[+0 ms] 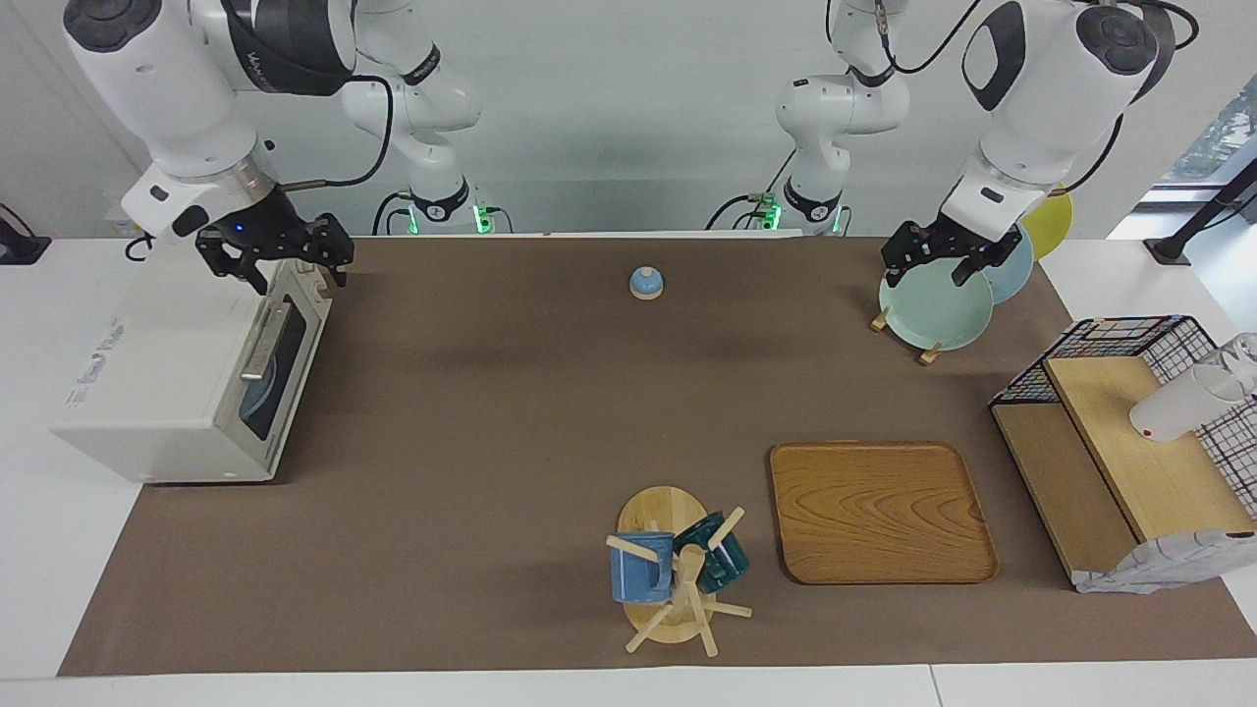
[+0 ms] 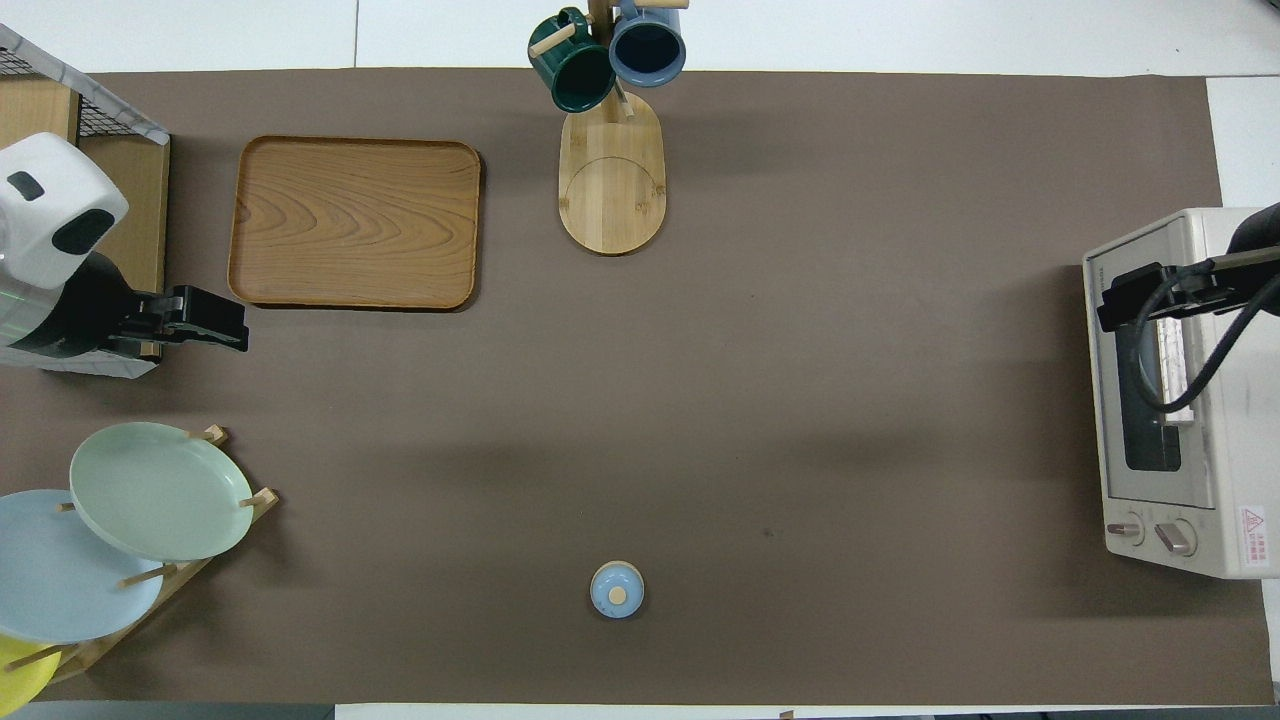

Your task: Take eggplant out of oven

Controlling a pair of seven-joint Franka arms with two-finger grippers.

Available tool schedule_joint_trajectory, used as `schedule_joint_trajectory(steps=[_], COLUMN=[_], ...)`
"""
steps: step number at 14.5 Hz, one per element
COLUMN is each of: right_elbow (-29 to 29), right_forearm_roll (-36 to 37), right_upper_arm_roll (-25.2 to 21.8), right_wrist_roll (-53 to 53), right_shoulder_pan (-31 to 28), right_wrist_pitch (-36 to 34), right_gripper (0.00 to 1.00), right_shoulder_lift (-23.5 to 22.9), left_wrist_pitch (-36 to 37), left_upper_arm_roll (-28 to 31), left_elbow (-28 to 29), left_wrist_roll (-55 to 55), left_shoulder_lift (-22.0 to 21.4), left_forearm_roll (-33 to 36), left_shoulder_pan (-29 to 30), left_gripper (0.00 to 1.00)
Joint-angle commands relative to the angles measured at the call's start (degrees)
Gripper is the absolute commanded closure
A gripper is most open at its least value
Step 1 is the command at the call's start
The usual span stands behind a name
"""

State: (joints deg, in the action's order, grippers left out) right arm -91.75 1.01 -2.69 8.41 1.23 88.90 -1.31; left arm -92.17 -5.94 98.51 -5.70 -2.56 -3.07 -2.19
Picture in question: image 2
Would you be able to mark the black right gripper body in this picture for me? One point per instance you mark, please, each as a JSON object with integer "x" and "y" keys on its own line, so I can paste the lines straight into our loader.
{"x": 1215, "y": 280}

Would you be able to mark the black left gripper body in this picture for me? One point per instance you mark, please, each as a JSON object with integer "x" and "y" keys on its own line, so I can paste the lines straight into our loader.
{"x": 140, "y": 322}

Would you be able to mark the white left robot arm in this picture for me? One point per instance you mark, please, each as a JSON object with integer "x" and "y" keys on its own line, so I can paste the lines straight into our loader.
{"x": 50, "y": 210}

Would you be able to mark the beige toaster oven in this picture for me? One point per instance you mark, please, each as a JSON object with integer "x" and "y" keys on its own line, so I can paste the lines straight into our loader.
{"x": 1245, "y": 430}

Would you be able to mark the wooden shelf unit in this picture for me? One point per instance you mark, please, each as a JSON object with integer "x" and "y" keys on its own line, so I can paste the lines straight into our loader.
{"x": 135, "y": 215}

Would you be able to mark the wooden serving tray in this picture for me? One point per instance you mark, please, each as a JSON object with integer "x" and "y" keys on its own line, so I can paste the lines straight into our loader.
{"x": 355, "y": 222}

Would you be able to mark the pale green plate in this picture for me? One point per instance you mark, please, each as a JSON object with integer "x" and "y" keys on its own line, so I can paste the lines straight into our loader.
{"x": 160, "y": 490}

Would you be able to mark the grey marbled strip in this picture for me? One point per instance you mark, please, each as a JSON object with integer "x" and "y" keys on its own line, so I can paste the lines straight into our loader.
{"x": 120, "y": 115}

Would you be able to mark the wooden plate rack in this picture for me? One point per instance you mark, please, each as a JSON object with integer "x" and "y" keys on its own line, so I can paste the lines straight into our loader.
{"x": 200, "y": 570}

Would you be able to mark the light blue racked plate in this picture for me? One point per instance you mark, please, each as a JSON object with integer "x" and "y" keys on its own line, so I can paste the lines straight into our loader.
{"x": 60, "y": 580}

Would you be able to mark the brown table mat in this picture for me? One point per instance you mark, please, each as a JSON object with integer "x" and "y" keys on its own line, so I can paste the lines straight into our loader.
{"x": 800, "y": 400}

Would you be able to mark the yellow plate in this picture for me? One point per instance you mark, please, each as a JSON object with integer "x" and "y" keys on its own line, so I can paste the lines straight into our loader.
{"x": 20, "y": 675}

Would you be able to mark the wooden mug tree stand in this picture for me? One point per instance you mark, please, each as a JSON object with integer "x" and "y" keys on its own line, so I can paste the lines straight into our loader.
{"x": 612, "y": 190}

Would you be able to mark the dark green mug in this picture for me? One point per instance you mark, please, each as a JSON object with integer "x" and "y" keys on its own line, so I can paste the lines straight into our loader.
{"x": 578, "y": 75}

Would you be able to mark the small blue lidded jar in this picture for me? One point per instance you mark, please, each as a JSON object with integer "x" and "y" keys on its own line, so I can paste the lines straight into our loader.
{"x": 616, "y": 592}

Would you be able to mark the blue mug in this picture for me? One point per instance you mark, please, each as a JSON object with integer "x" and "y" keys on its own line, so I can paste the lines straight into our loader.
{"x": 648, "y": 50}

